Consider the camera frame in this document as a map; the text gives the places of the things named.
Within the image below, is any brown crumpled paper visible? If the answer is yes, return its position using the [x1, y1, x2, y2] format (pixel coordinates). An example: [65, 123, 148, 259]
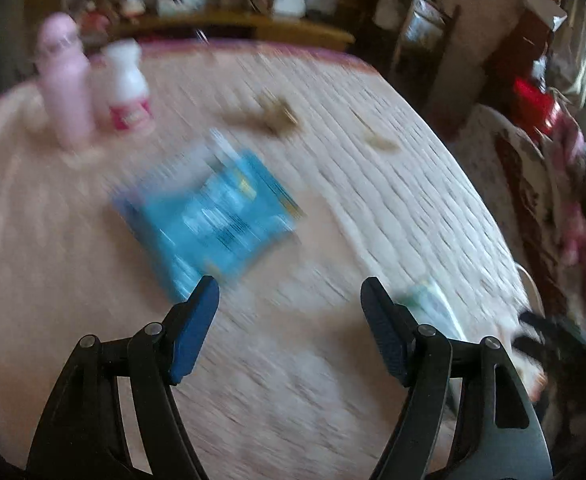
[225, 92, 304, 138]

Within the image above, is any wooden sideboard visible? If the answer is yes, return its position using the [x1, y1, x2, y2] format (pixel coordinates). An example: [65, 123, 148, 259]
[80, 7, 356, 53]

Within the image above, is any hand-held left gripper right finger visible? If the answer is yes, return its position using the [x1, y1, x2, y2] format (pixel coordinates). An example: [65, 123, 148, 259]
[362, 276, 554, 480]

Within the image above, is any wooden chair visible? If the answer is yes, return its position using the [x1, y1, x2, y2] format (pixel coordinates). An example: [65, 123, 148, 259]
[390, 0, 462, 78]

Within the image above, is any white plastic bag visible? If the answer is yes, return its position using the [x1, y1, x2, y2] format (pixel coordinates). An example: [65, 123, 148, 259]
[397, 279, 466, 343]

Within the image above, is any blue snack packet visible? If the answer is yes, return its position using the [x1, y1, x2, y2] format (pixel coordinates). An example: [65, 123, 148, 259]
[110, 147, 308, 301]

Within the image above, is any floral blanket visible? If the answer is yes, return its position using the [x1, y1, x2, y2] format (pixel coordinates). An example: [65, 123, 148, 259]
[460, 102, 586, 321]

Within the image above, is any red container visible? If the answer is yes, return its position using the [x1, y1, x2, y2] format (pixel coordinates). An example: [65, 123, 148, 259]
[512, 74, 566, 133]

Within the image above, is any pink insulated bottle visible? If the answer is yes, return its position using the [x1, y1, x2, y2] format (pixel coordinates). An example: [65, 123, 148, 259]
[37, 12, 96, 151]

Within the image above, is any white bottle with pink label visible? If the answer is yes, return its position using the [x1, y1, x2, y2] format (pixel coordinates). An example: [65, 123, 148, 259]
[93, 39, 154, 136]

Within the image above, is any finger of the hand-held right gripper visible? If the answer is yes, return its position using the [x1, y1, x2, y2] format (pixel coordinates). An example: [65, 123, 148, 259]
[518, 311, 581, 342]
[511, 335, 548, 360]

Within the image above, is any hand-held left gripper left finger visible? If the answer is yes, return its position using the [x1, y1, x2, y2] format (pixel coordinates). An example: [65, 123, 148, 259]
[25, 276, 220, 480]

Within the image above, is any white box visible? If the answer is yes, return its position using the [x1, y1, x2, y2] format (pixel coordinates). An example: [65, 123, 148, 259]
[522, 0, 570, 31]

